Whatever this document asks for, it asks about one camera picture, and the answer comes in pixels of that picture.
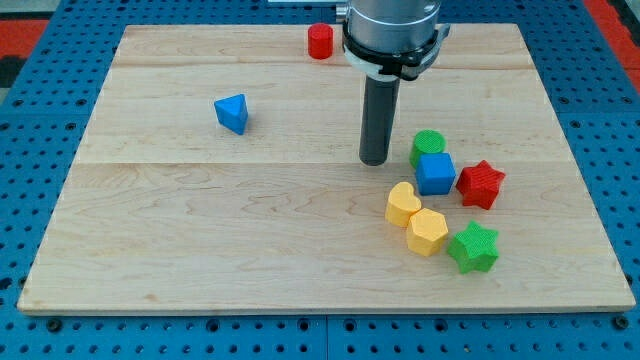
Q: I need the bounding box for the blue cube block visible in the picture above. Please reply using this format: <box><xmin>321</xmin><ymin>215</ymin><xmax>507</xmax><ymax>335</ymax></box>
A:
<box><xmin>416</xmin><ymin>153</ymin><xmax>456</xmax><ymax>196</ymax></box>

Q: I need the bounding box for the red cylinder block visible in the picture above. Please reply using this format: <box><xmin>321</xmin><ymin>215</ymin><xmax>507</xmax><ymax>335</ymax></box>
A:
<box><xmin>307</xmin><ymin>23</ymin><xmax>334</xmax><ymax>60</ymax></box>

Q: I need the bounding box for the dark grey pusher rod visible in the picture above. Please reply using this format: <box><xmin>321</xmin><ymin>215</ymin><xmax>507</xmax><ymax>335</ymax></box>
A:
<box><xmin>359</xmin><ymin>77</ymin><xmax>400</xmax><ymax>166</ymax></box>

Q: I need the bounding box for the blue triangle block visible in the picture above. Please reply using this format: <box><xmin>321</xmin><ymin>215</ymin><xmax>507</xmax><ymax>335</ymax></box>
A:
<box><xmin>214</xmin><ymin>94</ymin><xmax>248</xmax><ymax>135</ymax></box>

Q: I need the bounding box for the yellow hexagon block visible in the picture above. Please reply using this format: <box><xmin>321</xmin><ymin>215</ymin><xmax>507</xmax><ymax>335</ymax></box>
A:
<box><xmin>406</xmin><ymin>208</ymin><xmax>449</xmax><ymax>257</ymax></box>

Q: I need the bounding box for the green star block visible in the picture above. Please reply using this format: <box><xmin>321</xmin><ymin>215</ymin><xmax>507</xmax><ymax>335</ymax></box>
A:
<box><xmin>447</xmin><ymin>220</ymin><xmax>500</xmax><ymax>274</ymax></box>

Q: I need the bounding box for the wooden board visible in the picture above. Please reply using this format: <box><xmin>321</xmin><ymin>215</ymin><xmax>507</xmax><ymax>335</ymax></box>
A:
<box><xmin>18</xmin><ymin>24</ymin><xmax>635</xmax><ymax>316</ymax></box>

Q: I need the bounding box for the yellow heart block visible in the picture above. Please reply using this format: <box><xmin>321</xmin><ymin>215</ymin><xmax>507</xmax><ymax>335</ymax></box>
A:
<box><xmin>385</xmin><ymin>182</ymin><xmax>422</xmax><ymax>227</ymax></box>

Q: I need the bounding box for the green cylinder block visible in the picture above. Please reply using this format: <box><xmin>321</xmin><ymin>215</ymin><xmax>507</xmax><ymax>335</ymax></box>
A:
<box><xmin>409</xmin><ymin>129</ymin><xmax>446</xmax><ymax>168</ymax></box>

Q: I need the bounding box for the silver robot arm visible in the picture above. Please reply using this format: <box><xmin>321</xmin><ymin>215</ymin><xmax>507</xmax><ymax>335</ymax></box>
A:
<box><xmin>336</xmin><ymin>0</ymin><xmax>451</xmax><ymax>82</ymax></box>

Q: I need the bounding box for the red star block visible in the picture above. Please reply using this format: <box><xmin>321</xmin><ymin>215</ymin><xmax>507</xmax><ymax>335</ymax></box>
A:
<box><xmin>456</xmin><ymin>160</ymin><xmax>506</xmax><ymax>210</ymax></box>

